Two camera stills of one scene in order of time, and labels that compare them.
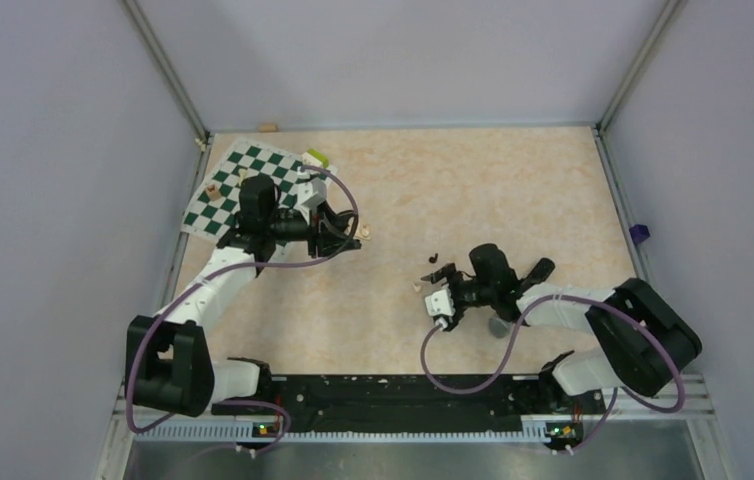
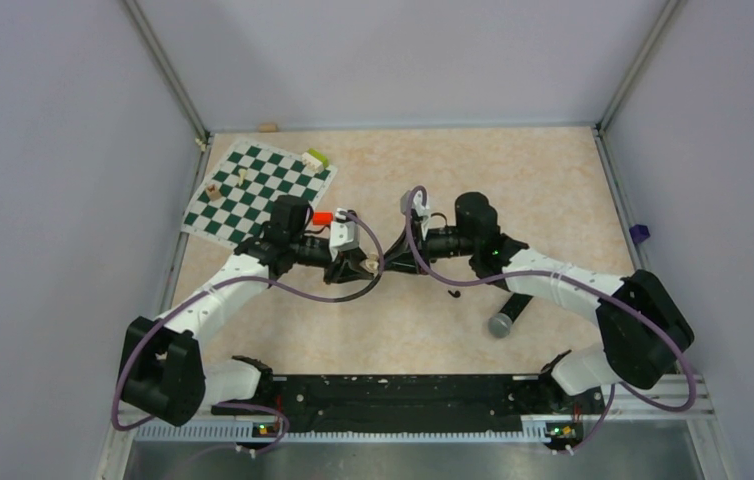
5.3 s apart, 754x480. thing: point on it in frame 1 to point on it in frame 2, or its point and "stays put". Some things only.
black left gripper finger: [344, 243] to [350, 274]
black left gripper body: [318, 217] to [333, 271]
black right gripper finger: [441, 273] to [400, 257]
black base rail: [414, 403] stays put
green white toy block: [313, 157] stays put
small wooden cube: [214, 192] stays put
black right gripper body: [468, 292] to [420, 240]
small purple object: [639, 233] stays put
